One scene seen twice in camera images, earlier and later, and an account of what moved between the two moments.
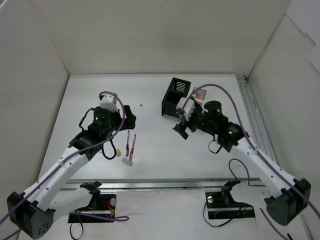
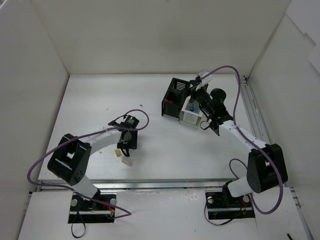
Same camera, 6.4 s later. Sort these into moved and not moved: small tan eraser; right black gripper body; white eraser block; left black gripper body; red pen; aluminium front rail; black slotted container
Moved: red pen; left black gripper body; right black gripper body
Not moved: black slotted container; small tan eraser; aluminium front rail; white eraser block
